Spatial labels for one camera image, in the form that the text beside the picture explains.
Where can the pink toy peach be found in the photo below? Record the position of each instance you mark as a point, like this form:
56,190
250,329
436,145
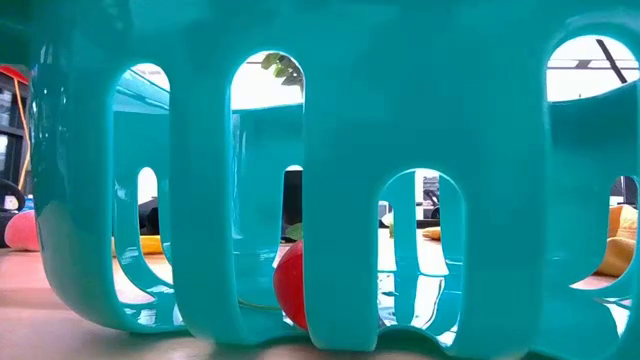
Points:
22,231

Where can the yellow toy banana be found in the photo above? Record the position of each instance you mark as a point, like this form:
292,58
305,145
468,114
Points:
151,245

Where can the red toy strawberry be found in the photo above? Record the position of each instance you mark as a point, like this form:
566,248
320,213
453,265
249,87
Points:
291,285

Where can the teal basket with orange rim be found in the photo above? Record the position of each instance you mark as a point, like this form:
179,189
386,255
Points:
340,125

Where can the dark storage shelf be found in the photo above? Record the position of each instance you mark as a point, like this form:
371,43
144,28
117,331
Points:
7,130

